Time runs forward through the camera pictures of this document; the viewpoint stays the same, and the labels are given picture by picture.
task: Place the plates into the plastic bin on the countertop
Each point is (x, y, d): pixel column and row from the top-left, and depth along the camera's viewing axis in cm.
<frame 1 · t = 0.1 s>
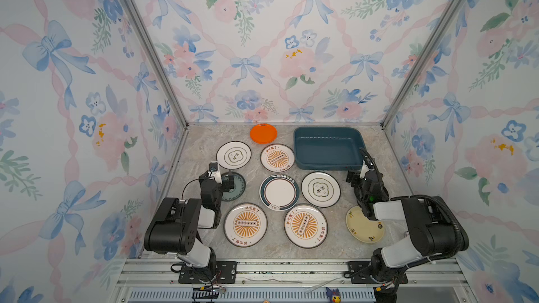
left hand: (220, 170, 92), fingers open
right hand: (364, 167, 93), fingers open
teal plastic bin: (328, 148, 115), on the table
orange plastic plate: (263, 133, 118), on the table
white plate green flower outline: (234, 155, 108), on the table
orange sunburst plate top: (276, 158, 108), on the table
small green patterned plate: (238, 189, 97), on the table
white plate green red rim: (279, 192, 95), on the table
white flower-outline plate centre right: (321, 189, 97), on the table
orange sunburst plate bottom left: (245, 224, 87), on the table
orange sunburst plate bottom centre: (306, 226, 86), on the table
pale yellow plate: (363, 229, 85), on the table

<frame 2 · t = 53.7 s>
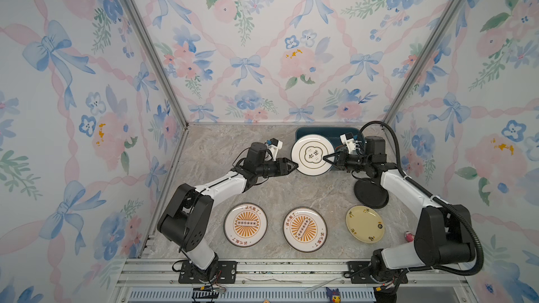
left hand: (297, 166, 83), fingers open
right hand: (325, 157, 83), fingers closed
white flower-outline plate centre right: (308, 152, 87), point 19 cm above the table
black round plate: (366, 193, 94), on the table
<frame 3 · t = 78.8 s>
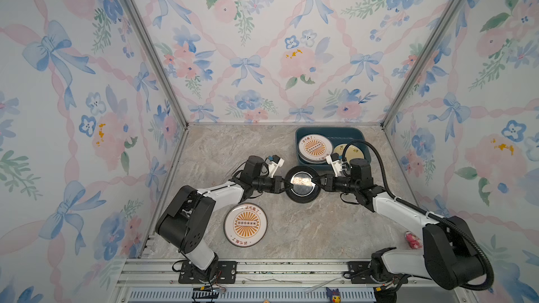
left hand: (294, 186, 83), fingers closed
right hand: (313, 179, 83), fingers closed
orange sunburst plate bottom centre: (314, 149, 108), point 3 cm above the table
pale yellow plate: (351, 151, 109), point 2 cm above the table
black round plate: (303, 190, 84), point 11 cm above the table
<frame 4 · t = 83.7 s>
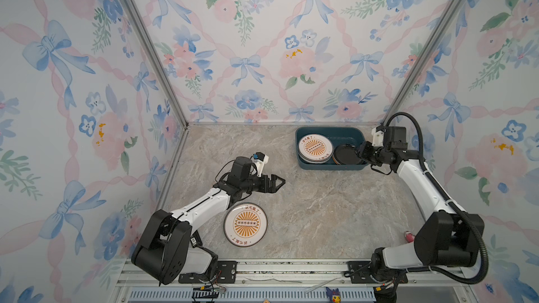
left hand: (278, 180, 83), fingers open
right hand: (358, 149, 86), fingers open
black round plate: (347, 154, 105), point 4 cm above the table
